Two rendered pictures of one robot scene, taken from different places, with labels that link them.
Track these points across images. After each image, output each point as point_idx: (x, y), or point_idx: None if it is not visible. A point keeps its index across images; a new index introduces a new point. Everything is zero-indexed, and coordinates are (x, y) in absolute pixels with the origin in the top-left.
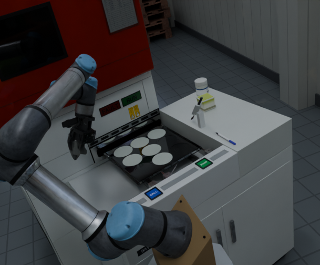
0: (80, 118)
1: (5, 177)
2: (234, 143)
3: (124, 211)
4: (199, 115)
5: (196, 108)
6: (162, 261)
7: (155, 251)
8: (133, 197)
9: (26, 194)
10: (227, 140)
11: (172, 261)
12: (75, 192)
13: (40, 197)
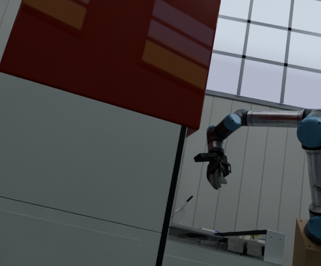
0: (223, 153)
1: None
2: (221, 232)
3: None
4: (186, 211)
5: (185, 205)
6: None
7: (316, 249)
8: (258, 230)
9: (128, 237)
10: (213, 231)
11: None
12: (172, 245)
13: None
